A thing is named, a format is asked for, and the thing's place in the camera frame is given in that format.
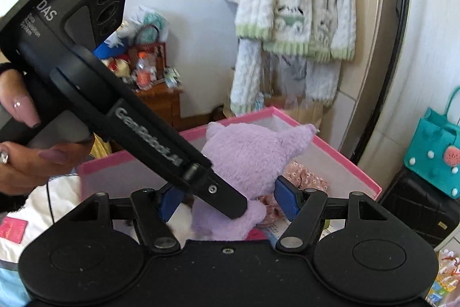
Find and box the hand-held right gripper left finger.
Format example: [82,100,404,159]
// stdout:
[61,182,185,254]

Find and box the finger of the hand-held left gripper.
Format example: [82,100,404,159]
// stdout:
[181,163,249,220]

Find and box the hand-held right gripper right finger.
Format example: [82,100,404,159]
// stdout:
[274,176,399,252]

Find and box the pink floral scrunchie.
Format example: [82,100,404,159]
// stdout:
[256,161,330,226]

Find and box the purple plush toy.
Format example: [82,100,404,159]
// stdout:
[191,122,320,242]

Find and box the pink cardboard box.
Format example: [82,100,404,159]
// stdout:
[77,106,382,243]

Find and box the person's left hand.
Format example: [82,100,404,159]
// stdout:
[0,70,95,195]

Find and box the blue wrapped bouquet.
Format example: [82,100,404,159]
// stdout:
[94,33,127,58]

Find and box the cream red toy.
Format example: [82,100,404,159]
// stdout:
[101,54,132,87]

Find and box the orange label water bottle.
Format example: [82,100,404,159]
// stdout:
[136,52,154,91]

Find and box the plaid basket bag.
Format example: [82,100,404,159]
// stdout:
[127,24,168,82]

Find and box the white green plastic bag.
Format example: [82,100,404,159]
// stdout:
[129,5,170,44]

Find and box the brown paper bag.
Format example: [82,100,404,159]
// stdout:
[223,93,325,130]

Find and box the yellow cloth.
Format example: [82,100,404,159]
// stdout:
[89,134,113,159]

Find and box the wooden nightstand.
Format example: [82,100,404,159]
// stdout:
[134,81,185,132]

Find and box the small green box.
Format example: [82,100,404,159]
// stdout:
[163,67,181,89]

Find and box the white cloth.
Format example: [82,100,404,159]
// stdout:
[0,173,84,269]

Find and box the black suitcase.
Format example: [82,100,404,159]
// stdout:
[378,166,460,251]

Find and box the teal felt tote bag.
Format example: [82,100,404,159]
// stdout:
[404,87,460,200]

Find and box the pink tag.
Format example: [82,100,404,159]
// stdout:
[0,215,29,243]

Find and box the light wood cabinet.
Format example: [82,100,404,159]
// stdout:
[338,0,407,154]

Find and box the colourful carton pack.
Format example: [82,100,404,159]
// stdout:
[427,247,460,307]

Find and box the white wardrobe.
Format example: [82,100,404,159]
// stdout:
[374,0,460,179]

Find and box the black cable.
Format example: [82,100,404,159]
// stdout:
[44,177,57,226]

